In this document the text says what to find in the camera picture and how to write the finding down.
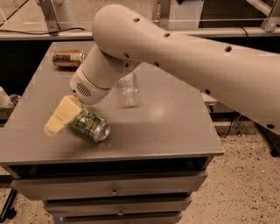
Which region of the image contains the green soda can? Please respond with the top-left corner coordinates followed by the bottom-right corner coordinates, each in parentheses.
top-left (69, 108), bottom-right (111, 143)

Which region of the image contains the top grey drawer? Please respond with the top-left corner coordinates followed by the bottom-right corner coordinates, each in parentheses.
top-left (11, 171), bottom-right (207, 200)

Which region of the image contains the grey drawer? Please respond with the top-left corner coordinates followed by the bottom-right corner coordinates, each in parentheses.
top-left (11, 171), bottom-right (207, 200)
top-left (44, 195), bottom-right (191, 217)
top-left (63, 212), bottom-right (182, 224)

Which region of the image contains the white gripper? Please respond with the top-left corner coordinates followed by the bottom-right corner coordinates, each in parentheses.
top-left (44, 68), bottom-right (109, 137)

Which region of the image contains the metal frame rail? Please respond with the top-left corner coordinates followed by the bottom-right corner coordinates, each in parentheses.
top-left (0, 27), bottom-right (280, 41)

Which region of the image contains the brown soda can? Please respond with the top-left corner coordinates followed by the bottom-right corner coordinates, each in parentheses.
top-left (52, 50), bottom-right (87, 67)

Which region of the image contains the clear plastic water bottle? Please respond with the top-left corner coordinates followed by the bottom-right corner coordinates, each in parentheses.
top-left (118, 72), bottom-right (140, 107)

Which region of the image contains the middle grey drawer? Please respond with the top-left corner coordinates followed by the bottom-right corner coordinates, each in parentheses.
top-left (44, 195), bottom-right (191, 217)

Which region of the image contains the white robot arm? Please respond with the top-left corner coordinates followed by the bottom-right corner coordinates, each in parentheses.
top-left (44, 4), bottom-right (280, 136)

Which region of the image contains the black stand leg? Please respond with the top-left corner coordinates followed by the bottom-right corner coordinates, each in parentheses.
top-left (0, 189), bottom-right (18, 223)

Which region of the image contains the black cable on rail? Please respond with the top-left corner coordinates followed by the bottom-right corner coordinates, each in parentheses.
top-left (0, 27), bottom-right (86, 36)

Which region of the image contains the white object at left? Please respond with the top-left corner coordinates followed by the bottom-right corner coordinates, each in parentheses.
top-left (0, 87), bottom-right (11, 108)

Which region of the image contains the black hanging cable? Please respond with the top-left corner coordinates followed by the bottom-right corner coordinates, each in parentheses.
top-left (217, 113), bottom-right (243, 138)

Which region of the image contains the grey drawer cabinet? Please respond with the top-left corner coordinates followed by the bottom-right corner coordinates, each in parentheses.
top-left (0, 38), bottom-right (225, 224)

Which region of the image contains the bottom grey drawer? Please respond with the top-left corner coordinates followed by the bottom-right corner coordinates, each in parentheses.
top-left (63, 212), bottom-right (182, 224)

